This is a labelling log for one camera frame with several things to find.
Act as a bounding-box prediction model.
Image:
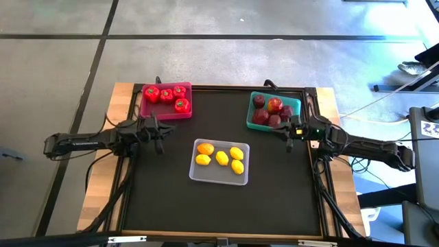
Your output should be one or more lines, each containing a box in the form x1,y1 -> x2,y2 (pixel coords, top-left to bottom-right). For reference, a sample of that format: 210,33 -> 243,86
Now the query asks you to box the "small dark floor object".
1,152 -> 25,162

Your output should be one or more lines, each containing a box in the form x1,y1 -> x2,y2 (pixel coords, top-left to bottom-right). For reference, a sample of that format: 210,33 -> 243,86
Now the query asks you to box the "grey equipment cart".
409,105 -> 439,211

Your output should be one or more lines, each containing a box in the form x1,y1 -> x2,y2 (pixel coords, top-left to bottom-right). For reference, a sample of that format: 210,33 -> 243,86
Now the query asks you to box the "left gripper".
137,111 -> 176,155

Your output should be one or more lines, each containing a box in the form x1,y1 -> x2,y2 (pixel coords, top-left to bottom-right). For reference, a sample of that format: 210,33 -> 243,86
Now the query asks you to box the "dark red apple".
252,108 -> 270,126
279,104 -> 295,121
268,114 -> 283,129
252,94 -> 267,109

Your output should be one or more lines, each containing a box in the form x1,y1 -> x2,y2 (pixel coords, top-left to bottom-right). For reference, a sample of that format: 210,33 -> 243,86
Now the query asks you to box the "black overhead bar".
0,231 -> 116,247

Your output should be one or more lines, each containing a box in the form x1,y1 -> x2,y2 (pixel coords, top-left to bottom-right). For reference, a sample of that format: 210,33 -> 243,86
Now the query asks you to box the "black floor beam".
357,183 -> 427,209

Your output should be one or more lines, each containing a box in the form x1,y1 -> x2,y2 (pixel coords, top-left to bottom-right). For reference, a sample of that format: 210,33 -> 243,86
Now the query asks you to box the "red yellow apple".
267,97 -> 284,114

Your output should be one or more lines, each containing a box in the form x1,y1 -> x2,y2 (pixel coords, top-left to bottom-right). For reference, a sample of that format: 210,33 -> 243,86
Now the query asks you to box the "grey cabinet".
401,200 -> 439,247

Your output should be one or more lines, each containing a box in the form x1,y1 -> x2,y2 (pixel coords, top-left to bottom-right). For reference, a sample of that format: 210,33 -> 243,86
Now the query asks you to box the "black table cable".
84,150 -> 116,195

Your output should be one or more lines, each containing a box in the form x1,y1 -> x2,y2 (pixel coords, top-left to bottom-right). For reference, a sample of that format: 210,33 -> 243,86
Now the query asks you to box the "grey shoe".
396,60 -> 430,76

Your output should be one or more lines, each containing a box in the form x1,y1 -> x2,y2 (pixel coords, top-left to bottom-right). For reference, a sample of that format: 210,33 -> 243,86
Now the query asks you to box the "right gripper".
274,115 -> 311,154

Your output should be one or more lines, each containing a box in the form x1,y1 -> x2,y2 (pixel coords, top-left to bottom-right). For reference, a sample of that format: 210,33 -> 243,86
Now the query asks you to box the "yellow lemon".
215,150 -> 230,167
195,154 -> 212,167
229,146 -> 245,161
230,159 -> 246,176

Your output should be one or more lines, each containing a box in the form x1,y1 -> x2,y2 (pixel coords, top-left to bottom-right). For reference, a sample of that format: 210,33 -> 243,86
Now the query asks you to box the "silver frame bracket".
297,239 -> 338,247
107,235 -> 147,244

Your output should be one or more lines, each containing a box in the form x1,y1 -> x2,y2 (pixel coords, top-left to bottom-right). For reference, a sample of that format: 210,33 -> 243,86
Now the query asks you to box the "coiled black floor cable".
349,143 -> 392,189

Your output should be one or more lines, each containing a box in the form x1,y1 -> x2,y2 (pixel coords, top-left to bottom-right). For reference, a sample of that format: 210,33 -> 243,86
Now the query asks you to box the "clear plastic bin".
188,138 -> 250,187

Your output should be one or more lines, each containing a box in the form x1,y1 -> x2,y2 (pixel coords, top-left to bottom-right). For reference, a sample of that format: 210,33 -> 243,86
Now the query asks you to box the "black stand leg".
372,67 -> 439,93

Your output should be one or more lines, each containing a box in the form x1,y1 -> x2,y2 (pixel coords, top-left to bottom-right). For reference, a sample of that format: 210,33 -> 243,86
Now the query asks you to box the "black table mat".
122,87 -> 323,237

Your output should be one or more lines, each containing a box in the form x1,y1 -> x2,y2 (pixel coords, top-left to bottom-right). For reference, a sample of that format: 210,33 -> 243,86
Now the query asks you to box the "pink plastic bin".
139,81 -> 193,121

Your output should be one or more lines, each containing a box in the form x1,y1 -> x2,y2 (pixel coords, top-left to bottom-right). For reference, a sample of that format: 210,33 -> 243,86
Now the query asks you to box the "orange citrus fruit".
196,142 -> 215,156

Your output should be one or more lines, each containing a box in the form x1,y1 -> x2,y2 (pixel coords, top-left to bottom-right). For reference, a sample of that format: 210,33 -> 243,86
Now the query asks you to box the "white floor cable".
356,61 -> 439,111

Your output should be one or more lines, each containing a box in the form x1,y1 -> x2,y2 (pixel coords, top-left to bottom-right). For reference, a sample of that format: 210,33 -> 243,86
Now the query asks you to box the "teal plastic bin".
246,91 -> 302,132

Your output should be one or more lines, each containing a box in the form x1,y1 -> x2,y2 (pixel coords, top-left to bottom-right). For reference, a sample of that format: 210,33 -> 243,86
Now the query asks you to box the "white floor object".
362,207 -> 382,226

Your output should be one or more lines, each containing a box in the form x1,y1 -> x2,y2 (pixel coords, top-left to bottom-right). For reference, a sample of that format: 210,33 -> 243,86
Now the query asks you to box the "black furniture piece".
414,43 -> 439,69

